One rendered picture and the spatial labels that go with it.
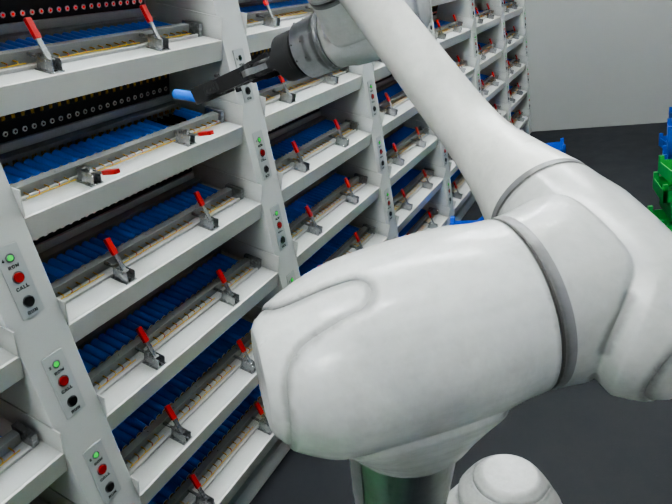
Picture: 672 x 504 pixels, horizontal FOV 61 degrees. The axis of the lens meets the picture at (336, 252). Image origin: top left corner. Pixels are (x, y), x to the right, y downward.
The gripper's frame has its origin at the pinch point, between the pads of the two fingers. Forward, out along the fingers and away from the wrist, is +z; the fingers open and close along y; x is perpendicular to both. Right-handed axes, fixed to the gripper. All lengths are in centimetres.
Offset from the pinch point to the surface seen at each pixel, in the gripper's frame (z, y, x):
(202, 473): 42, 9, 81
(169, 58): 17.9, -12.2, -9.6
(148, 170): 21.4, 2.4, 9.5
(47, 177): 24.6, 20.9, 4.0
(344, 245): 39, -80, 61
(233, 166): 29.0, -30.1, 17.2
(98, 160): 24.8, 9.5, 4.3
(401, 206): 37, -127, 64
